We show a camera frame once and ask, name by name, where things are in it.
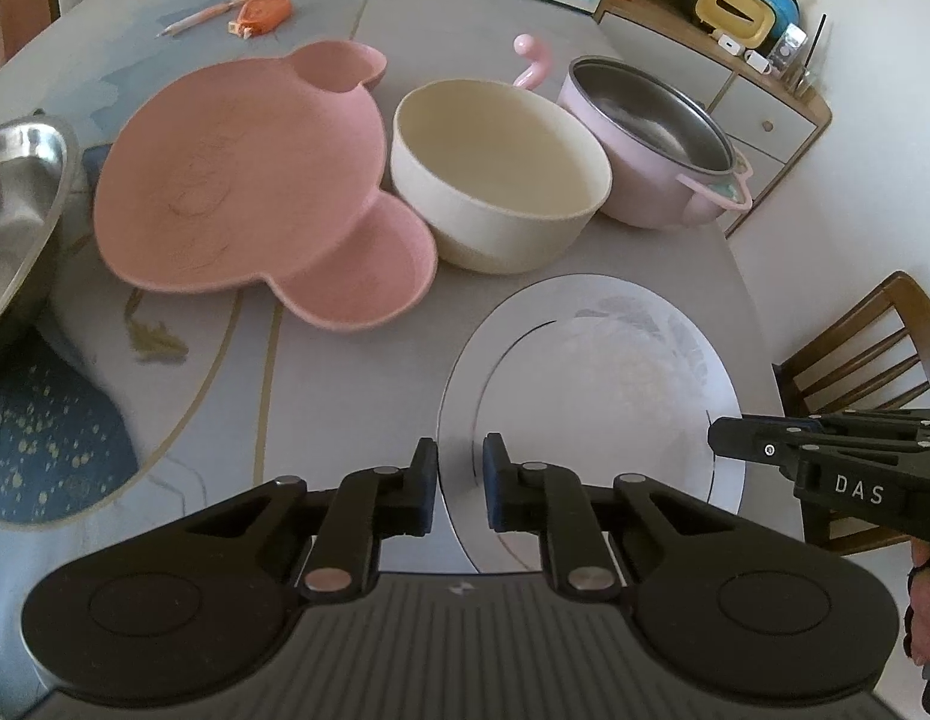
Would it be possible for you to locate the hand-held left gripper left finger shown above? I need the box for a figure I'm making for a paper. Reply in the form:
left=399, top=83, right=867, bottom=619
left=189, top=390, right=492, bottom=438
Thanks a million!
left=172, top=436, right=440, bottom=605

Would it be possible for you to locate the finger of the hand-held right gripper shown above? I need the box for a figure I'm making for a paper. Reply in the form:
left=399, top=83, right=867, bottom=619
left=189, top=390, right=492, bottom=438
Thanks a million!
left=708, top=415, right=930, bottom=478
left=790, top=406, right=930, bottom=433

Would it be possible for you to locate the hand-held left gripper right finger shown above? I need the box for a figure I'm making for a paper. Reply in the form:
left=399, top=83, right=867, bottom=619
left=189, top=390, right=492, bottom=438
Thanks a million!
left=482, top=433, right=745, bottom=605

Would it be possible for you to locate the white round plate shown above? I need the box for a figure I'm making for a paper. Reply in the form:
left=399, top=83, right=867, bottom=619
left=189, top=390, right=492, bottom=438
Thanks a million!
left=437, top=274, right=745, bottom=575

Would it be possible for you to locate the pink green flower-shaped tray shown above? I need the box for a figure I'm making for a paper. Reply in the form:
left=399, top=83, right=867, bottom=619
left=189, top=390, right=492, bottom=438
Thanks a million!
left=679, top=171, right=753, bottom=212

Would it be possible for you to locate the cream bowl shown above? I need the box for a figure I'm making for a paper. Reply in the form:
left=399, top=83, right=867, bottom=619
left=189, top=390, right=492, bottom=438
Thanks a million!
left=390, top=77, right=612, bottom=276

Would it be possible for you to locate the pink steel-lined pot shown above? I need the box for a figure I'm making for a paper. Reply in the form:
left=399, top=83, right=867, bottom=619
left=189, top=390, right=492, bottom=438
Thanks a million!
left=512, top=34, right=740, bottom=230

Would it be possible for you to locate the pink bear-shaped plate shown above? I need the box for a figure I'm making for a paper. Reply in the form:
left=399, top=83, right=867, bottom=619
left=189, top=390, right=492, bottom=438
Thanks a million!
left=92, top=41, right=440, bottom=332

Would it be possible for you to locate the stainless steel bowl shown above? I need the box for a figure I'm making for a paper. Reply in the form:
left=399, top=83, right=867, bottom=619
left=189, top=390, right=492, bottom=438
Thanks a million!
left=0, top=116, right=82, bottom=346

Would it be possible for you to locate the person's right hand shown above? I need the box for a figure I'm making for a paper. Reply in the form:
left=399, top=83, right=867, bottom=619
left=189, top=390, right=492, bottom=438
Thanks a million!
left=909, top=540, right=930, bottom=662

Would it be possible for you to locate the wooden slat-back chair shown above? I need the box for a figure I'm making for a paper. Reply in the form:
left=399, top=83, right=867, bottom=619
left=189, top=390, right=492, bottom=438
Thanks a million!
left=772, top=270, right=930, bottom=556

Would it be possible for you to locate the white wooden cabinet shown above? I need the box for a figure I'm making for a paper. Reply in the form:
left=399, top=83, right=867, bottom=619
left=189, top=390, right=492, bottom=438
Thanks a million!
left=596, top=0, right=833, bottom=237

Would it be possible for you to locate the reed diffuser with sticks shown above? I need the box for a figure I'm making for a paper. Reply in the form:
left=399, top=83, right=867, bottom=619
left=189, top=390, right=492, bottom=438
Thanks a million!
left=787, top=13, right=827, bottom=95

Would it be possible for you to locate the clear acrylic block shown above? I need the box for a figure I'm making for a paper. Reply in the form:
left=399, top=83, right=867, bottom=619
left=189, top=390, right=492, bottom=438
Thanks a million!
left=769, top=22, right=809, bottom=72

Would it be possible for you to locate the blue globe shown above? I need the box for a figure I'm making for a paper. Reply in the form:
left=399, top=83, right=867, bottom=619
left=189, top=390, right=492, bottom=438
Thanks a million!
left=757, top=0, right=802, bottom=35

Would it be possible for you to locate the yellow tissue holder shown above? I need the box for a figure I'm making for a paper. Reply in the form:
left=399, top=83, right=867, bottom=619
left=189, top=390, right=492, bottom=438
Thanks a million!
left=694, top=0, right=781, bottom=42

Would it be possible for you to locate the orange correction tape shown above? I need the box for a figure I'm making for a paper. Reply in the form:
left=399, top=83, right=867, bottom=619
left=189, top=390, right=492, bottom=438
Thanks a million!
left=226, top=0, right=293, bottom=37

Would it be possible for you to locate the pink pen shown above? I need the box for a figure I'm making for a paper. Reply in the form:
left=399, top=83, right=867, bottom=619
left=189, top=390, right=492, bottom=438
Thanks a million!
left=156, top=0, right=263, bottom=38

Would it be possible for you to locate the pink-covered chair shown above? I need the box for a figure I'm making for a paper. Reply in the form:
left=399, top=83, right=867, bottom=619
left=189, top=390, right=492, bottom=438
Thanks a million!
left=0, top=0, right=61, bottom=76

